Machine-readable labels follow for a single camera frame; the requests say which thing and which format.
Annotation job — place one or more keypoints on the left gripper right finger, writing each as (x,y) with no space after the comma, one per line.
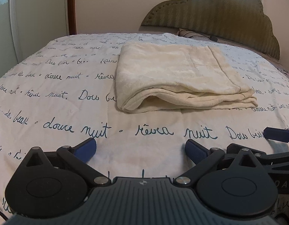
(205,160)

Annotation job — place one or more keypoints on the green scalloped headboard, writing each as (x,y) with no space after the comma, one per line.
(240,21)

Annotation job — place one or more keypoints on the white bedspread with script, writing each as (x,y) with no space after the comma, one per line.
(64,94)

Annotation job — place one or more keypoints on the floral patterned blanket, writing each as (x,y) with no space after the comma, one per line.
(286,73)

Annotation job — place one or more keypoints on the wardrobe with flower-patterned doors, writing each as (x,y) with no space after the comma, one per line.
(26,26)

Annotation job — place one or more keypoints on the striped pillow at headboard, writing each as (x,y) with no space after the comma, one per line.
(195,35)

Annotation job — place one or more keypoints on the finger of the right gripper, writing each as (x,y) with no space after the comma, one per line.
(276,134)

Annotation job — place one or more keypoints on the cream white pants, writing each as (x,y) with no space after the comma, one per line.
(152,77)

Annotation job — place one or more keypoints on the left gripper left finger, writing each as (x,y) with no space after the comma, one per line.
(75,159)

